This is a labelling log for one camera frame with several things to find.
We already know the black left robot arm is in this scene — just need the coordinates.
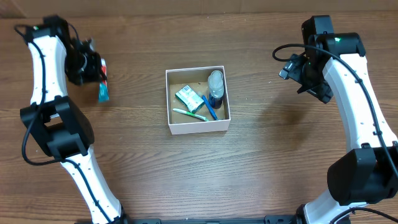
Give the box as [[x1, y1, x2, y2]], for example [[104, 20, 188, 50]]
[[20, 15, 132, 223]]

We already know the dark bottle with clear cap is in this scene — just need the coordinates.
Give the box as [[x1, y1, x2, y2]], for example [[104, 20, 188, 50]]
[[208, 70, 224, 109]]

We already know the green white soap box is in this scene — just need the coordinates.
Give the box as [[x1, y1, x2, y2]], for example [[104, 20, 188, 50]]
[[175, 85, 205, 113]]

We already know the blue disposable razor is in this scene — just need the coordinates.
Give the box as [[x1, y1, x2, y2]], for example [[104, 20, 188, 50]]
[[201, 95, 218, 121]]

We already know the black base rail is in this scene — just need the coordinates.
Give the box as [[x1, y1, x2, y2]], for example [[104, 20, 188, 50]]
[[123, 215, 302, 224]]

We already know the red green toothpaste tube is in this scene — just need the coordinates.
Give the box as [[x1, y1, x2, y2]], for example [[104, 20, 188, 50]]
[[98, 58, 109, 103]]

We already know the white cardboard box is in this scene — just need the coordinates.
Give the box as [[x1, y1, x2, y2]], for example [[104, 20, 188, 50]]
[[165, 65, 231, 135]]

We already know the green white toothbrush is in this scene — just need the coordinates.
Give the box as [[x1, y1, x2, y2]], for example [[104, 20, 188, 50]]
[[172, 108, 209, 121]]

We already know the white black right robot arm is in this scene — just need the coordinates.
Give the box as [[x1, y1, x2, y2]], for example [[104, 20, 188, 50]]
[[280, 15, 397, 223]]

